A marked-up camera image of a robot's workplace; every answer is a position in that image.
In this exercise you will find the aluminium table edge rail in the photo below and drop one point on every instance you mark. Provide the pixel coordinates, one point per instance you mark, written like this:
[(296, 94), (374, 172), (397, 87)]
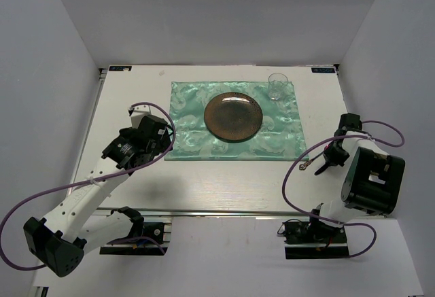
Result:
[(212, 213)]

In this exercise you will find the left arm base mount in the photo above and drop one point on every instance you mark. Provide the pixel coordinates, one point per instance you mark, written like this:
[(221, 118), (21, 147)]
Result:
[(154, 242)]

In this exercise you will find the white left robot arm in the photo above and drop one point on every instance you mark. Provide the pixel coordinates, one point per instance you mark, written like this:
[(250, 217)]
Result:
[(62, 237)]

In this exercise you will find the green satin placemat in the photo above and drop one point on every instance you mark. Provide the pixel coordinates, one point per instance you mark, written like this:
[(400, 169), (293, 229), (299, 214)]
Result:
[(280, 138)]

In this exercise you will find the copper fork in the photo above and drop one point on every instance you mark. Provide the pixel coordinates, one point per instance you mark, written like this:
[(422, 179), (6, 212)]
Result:
[(305, 165)]

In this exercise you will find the left blue table sticker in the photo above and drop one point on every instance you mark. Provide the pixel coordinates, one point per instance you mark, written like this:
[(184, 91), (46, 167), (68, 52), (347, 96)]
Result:
[(121, 68)]

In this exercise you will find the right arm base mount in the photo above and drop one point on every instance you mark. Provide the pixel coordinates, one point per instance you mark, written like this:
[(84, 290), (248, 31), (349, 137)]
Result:
[(313, 240)]

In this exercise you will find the clear drinking glass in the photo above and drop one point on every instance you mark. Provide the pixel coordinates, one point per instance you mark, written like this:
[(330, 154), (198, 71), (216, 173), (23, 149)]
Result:
[(277, 83)]

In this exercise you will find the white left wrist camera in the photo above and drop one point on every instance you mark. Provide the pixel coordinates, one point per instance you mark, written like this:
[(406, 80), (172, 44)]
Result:
[(137, 113)]

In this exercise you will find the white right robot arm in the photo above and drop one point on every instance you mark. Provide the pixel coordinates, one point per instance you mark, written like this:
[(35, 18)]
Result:
[(371, 185)]

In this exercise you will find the right blue table sticker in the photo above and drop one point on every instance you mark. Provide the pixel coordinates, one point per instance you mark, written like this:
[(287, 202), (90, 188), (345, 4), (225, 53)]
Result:
[(323, 70)]

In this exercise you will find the brown speckled ceramic plate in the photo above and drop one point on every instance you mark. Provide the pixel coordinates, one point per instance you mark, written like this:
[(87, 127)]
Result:
[(233, 117)]

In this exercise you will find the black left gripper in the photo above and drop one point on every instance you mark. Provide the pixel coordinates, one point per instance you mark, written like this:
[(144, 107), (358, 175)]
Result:
[(164, 144)]

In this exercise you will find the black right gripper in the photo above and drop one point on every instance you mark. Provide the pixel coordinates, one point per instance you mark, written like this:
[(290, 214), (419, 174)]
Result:
[(330, 156)]

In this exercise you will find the blue table sticker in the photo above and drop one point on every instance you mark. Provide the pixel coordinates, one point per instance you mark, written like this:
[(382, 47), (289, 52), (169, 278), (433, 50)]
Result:
[(323, 70), (121, 68)]

